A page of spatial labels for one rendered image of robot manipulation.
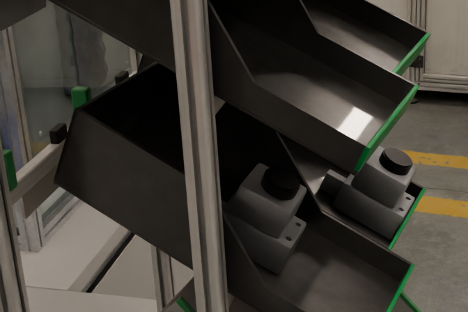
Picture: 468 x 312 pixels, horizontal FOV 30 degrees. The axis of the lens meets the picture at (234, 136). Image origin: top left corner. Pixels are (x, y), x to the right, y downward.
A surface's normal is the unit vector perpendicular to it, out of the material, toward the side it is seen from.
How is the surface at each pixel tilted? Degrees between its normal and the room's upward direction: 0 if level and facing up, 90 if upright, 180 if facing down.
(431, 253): 0
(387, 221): 90
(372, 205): 90
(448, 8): 90
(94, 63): 107
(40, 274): 0
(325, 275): 25
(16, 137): 90
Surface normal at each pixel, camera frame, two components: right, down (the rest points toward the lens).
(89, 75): 0.63, -0.04
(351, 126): 0.33, -0.79
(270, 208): -0.37, 0.39
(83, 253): -0.06, -0.93
